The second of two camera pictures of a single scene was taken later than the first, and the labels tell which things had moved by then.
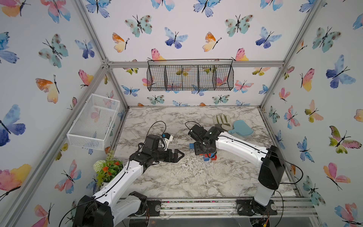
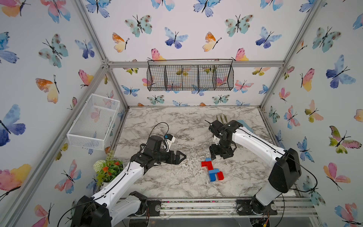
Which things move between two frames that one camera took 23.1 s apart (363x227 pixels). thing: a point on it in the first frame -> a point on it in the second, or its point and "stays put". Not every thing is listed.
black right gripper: (197, 151) -> (212, 151)
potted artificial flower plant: (106, 170) stays put
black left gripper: (175, 160) stays put
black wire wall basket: (190, 74) stays put
